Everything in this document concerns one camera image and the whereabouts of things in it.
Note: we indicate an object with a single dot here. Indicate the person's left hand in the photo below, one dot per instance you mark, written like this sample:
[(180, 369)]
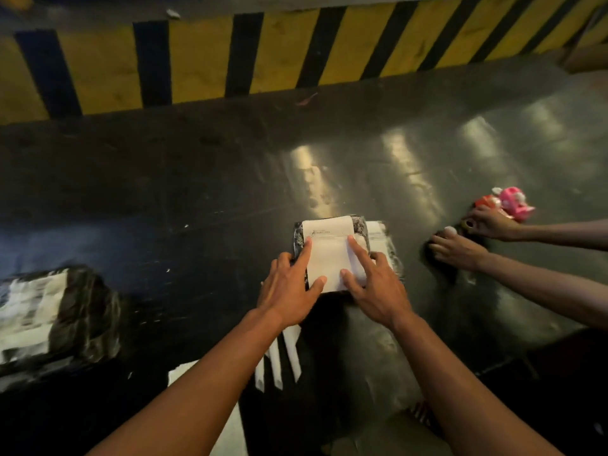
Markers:
[(285, 294)]

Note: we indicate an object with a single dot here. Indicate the person's right hand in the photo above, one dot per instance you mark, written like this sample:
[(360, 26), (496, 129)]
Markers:
[(382, 294)]

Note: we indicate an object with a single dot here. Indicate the person's left middle finger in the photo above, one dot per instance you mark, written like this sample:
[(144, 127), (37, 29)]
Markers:
[(284, 262)]

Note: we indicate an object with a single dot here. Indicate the person's right thumb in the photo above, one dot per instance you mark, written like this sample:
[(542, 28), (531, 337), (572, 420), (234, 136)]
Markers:
[(350, 283)]

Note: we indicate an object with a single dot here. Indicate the person's left thumb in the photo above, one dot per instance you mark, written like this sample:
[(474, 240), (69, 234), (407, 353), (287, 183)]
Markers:
[(316, 288)]

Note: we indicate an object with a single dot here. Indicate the person's right middle finger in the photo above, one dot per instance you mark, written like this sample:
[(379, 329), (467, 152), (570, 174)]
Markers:
[(379, 259)]

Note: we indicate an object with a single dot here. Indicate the black plastic parcel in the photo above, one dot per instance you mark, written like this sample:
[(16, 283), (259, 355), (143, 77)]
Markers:
[(380, 242)]

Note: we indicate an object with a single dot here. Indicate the white paper shipping label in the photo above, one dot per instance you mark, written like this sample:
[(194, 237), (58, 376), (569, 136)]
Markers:
[(330, 251)]

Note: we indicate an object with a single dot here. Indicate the person's right forearm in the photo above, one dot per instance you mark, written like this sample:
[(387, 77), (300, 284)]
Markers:
[(465, 403)]

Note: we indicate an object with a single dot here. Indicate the person's left forearm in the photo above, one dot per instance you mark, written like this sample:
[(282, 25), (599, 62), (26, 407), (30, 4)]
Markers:
[(199, 394)]

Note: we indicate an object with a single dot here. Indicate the white paper strip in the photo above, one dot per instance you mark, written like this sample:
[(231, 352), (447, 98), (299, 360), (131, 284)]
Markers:
[(292, 351), (259, 377), (275, 368)]

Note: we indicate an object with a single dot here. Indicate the pink plastic toy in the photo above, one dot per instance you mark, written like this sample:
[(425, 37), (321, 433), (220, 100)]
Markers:
[(515, 203)]

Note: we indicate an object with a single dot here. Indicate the white backing paper sheet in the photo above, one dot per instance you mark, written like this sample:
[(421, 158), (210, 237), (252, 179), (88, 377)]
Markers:
[(232, 434)]

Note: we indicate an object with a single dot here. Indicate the yellow black striped kerb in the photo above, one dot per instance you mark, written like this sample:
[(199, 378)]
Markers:
[(199, 56)]

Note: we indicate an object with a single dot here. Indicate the large black labelled parcel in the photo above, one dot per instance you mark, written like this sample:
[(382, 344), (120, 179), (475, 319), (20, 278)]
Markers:
[(52, 318)]

